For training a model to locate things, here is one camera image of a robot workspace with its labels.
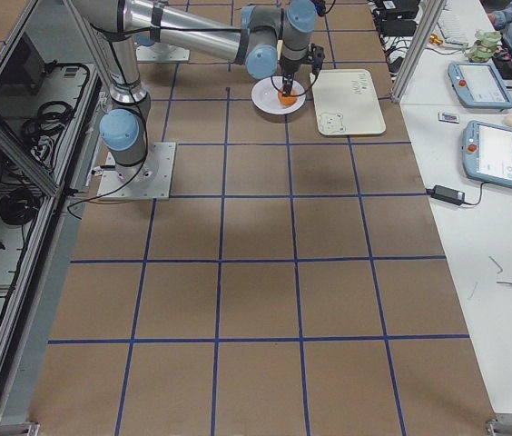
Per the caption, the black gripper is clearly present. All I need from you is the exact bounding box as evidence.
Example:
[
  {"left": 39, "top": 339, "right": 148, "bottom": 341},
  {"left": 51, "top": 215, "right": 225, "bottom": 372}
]
[{"left": 280, "top": 57, "right": 301, "bottom": 96}]

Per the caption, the orange fruit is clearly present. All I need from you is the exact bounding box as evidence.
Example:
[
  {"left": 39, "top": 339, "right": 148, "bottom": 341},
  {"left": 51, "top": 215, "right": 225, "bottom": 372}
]
[{"left": 278, "top": 89, "right": 298, "bottom": 107}]

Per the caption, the white round plate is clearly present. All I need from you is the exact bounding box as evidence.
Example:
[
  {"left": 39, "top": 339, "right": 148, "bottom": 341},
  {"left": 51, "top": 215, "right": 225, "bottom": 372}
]
[{"left": 251, "top": 76, "right": 305, "bottom": 114}]

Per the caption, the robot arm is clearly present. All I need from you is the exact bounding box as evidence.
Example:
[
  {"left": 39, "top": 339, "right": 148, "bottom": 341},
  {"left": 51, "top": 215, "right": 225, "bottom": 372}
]
[
  {"left": 72, "top": 1, "right": 154, "bottom": 183},
  {"left": 72, "top": 1, "right": 324, "bottom": 105}
]

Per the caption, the cream bear tray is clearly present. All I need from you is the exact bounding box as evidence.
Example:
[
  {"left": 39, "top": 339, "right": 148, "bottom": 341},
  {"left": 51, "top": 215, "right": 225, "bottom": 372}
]
[{"left": 311, "top": 69, "right": 386, "bottom": 136}]

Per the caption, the white keyboard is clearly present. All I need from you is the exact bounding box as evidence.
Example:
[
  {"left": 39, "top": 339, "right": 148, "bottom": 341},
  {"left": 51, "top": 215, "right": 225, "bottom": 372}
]
[{"left": 437, "top": 9, "right": 468, "bottom": 46}]

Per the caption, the far teach pendant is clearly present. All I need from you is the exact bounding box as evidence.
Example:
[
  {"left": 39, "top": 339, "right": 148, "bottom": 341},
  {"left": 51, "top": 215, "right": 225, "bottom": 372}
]
[{"left": 448, "top": 62, "right": 512, "bottom": 110}]

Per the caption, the teach pendant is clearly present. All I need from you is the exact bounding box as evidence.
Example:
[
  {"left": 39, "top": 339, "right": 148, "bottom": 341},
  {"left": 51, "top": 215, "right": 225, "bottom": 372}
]
[
  {"left": 461, "top": 120, "right": 512, "bottom": 189},
  {"left": 448, "top": 62, "right": 512, "bottom": 110}
]

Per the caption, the black power adapter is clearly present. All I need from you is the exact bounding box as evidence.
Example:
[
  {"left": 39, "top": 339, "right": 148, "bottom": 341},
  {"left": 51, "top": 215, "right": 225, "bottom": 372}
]
[{"left": 426, "top": 184, "right": 465, "bottom": 206}]

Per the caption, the near teach pendant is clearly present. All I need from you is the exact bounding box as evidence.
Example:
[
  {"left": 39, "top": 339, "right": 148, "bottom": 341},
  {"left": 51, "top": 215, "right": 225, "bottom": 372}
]
[{"left": 461, "top": 120, "right": 512, "bottom": 189}]

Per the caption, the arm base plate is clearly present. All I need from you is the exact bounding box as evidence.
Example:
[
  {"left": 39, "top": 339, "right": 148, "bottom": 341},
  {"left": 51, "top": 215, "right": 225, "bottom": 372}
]
[
  {"left": 136, "top": 44, "right": 190, "bottom": 64},
  {"left": 97, "top": 142, "right": 176, "bottom": 201}
]

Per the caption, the aluminium frame post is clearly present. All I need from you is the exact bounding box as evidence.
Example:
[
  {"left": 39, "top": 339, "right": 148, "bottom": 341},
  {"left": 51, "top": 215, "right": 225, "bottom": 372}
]
[{"left": 391, "top": 0, "right": 447, "bottom": 104}]

